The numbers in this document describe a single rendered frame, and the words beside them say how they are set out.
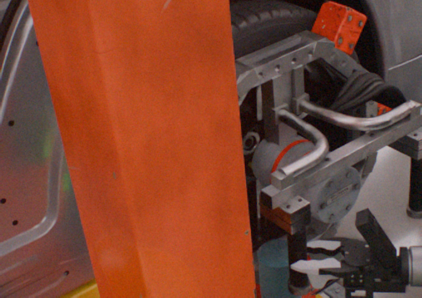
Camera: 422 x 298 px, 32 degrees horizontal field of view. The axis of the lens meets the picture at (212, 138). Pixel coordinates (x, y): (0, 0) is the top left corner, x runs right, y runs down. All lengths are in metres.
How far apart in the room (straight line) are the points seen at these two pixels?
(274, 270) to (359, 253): 0.22
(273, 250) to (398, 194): 1.47
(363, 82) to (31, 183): 0.68
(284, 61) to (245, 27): 0.11
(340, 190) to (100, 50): 0.89
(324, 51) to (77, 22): 0.89
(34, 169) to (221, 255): 0.56
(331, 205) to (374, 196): 1.45
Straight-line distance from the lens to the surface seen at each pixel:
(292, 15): 1.57
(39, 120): 1.35
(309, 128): 1.43
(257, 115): 1.63
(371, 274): 1.38
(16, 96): 1.31
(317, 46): 1.52
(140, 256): 0.84
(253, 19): 1.51
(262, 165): 1.57
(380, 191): 2.98
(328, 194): 1.49
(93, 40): 0.71
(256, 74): 1.43
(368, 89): 1.52
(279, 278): 1.55
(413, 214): 1.62
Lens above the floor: 1.75
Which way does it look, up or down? 31 degrees down
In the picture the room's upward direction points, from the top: 7 degrees counter-clockwise
